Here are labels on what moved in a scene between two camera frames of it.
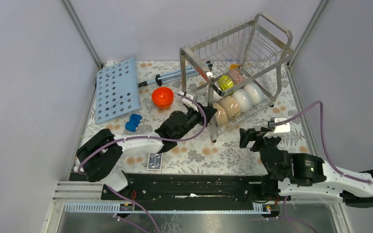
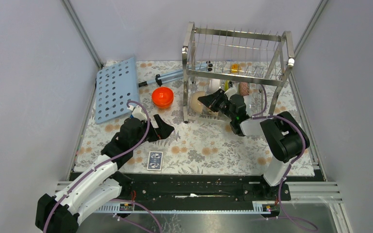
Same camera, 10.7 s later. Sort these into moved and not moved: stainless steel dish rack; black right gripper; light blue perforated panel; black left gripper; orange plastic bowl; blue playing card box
Moved: black left gripper; stainless steel dish rack; black right gripper
Not moved: orange plastic bowl; light blue perforated panel; blue playing card box
